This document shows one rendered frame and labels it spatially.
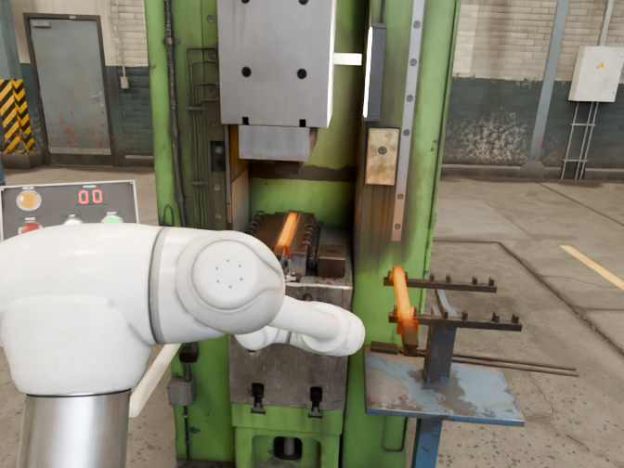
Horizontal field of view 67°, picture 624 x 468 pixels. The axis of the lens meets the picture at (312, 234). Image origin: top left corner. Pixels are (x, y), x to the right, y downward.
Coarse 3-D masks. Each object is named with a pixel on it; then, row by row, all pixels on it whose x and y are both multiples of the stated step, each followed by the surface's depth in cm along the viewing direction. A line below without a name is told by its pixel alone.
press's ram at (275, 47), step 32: (224, 0) 121; (256, 0) 120; (288, 0) 120; (320, 0) 119; (224, 32) 123; (256, 32) 123; (288, 32) 122; (320, 32) 122; (224, 64) 126; (256, 64) 126; (288, 64) 125; (320, 64) 124; (352, 64) 143; (224, 96) 129; (256, 96) 128; (288, 96) 128; (320, 96) 127
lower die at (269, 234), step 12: (276, 216) 177; (300, 216) 174; (264, 228) 166; (276, 228) 163; (300, 228) 164; (312, 228) 171; (264, 240) 152; (276, 240) 149; (300, 240) 152; (288, 252) 143; (300, 252) 143; (300, 264) 144
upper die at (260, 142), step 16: (240, 128) 131; (256, 128) 131; (272, 128) 131; (288, 128) 130; (304, 128) 130; (240, 144) 133; (256, 144) 133; (272, 144) 132; (288, 144) 132; (304, 144) 132; (288, 160) 133; (304, 160) 133
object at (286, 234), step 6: (288, 216) 170; (294, 216) 170; (288, 222) 164; (294, 222) 168; (288, 228) 158; (282, 234) 152; (288, 234) 153; (282, 240) 147; (288, 240) 149; (276, 246) 139; (282, 246) 139; (276, 252) 135
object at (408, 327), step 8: (400, 272) 134; (400, 280) 128; (400, 288) 124; (400, 296) 119; (408, 296) 120; (400, 304) 116; (408, 304) 116; (400, 312) 112; (408, 312) 112; (400, 320) 107; (408, 320) 107; (416, 320) 107; (400, 328) 107; (408, 328) 104; (416, 328) 107; (408, 336) 101; (416, 336) 101; (408, 344) 98; (416, 344) 98; (408, 352) 99; (416, 352) 99
